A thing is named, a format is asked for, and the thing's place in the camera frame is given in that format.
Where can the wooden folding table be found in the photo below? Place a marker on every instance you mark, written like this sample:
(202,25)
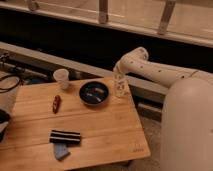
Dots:
(111,132)

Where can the clear plastic bottle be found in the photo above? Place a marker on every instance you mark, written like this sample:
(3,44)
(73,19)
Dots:
(119,85)

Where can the black white striped cloth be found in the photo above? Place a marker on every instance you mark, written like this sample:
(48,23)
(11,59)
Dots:
(65,137)

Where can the translucent plastic cup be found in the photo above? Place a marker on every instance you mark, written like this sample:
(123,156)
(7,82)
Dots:
(62,78)

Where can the small red object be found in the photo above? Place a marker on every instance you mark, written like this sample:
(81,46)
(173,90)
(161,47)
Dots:
(56,104)

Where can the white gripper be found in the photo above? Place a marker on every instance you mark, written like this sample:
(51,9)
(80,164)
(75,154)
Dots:
(119,69)

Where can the black round bowl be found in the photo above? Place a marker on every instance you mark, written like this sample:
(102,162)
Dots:
(93,93)

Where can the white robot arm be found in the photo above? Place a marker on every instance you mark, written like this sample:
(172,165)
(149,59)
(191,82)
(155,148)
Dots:
(136,61)

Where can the blue grey cloth piece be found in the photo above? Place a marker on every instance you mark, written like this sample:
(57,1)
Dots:
(60,151)

